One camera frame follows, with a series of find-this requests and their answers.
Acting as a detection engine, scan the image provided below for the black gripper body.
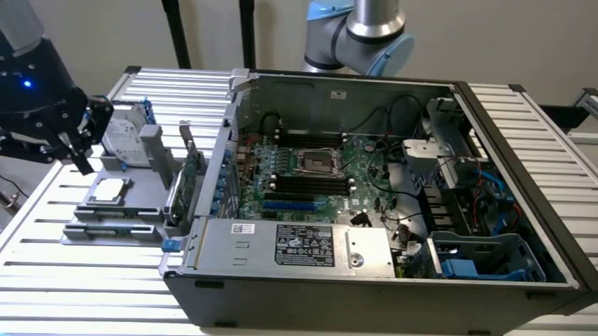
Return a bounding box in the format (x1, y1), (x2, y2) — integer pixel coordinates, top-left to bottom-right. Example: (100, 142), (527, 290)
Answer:
(0, 33), (90, 165)

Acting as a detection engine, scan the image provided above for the green RAM stick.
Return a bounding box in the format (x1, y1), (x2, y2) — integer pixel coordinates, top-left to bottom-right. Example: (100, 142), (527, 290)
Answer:
(76, 206), (162, 216)
(64, 224), (156, 237)

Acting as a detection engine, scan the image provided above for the black RAM slot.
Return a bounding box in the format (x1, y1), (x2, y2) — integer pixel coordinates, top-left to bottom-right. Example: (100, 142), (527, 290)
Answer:
(276, 141), (345, 148)
(277, 134), (345, 141)
(269, 183), (353, 191)
(277, 137), (345, 144)
(271, 178), (353, 187)
(269, 188), (353, 196)
(277, 129), (345, 137)
(271, 174), (353, 182)

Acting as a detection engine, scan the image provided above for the black expansion slot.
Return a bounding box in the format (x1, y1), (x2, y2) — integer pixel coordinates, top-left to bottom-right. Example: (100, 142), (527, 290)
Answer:
(272, 192), (315, 202)

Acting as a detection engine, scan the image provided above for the blue expansion slot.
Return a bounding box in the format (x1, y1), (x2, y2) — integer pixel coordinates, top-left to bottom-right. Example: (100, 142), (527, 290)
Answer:
(261, 199), (316, 211)

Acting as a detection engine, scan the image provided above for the silver hard disk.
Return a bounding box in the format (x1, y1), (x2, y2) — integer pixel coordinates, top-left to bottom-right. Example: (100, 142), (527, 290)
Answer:
(98, 100), (156, 167)

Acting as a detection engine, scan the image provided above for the silver CPU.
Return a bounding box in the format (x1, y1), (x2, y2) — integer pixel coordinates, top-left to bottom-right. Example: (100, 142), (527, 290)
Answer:
(89, 178), (136, 206)

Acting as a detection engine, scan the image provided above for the grey parts rack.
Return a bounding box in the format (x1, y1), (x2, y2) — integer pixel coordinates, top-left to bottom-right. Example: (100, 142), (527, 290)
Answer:
(58, 101), (211, 246)

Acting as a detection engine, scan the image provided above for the green graphics card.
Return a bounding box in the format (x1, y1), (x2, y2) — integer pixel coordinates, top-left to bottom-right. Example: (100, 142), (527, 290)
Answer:
(162, 120), (209, 225)

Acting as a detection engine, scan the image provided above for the black stand pole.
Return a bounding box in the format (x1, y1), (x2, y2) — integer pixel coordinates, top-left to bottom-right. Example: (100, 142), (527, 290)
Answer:
(237, 0), (259, 70)
(160, 0), (193, 69)

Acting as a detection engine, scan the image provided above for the CPU socket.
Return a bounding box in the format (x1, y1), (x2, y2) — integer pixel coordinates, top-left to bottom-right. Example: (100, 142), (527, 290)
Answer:
(289, 147), (343, 174)

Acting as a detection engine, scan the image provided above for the silver power supply unit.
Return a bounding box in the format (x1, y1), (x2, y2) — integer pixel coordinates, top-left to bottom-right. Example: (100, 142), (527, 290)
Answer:
(192, 218), (399, 279)

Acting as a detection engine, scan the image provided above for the green motherboard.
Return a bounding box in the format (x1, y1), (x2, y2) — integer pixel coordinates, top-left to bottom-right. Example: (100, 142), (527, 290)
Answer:
(231, 134), (403, 229)

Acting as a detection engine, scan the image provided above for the open black PC case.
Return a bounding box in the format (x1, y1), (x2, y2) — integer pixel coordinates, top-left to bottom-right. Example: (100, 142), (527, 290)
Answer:
(160, 67), (598, 328)

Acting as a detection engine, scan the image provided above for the silver drive cage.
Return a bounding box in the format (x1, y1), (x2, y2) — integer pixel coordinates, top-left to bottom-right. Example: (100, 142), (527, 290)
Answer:
(400, 97), (491, 187)

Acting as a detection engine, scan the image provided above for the grey-blue disk bay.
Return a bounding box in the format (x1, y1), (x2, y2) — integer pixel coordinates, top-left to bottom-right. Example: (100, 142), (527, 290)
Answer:
(425, 230), (548, 281)

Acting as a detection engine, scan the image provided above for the thin black cable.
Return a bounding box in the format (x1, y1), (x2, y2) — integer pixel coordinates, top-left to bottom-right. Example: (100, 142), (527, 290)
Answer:
(0, 174), (29, 211)

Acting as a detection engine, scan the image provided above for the black looped cable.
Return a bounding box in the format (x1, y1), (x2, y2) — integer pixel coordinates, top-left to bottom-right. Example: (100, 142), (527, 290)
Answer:
(259, 111), (281, 137)

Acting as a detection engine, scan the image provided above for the long black cable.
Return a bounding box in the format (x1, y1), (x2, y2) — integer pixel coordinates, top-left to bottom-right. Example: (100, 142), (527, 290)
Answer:
(360, 94), (428, 138)

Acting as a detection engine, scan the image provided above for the blue wire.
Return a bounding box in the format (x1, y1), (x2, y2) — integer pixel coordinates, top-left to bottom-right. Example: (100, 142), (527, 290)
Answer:
(469, 167), (515, 243)

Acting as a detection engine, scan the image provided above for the red wire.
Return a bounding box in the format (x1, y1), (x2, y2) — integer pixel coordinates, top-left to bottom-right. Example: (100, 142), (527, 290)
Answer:
(468, 198), (523, 225)

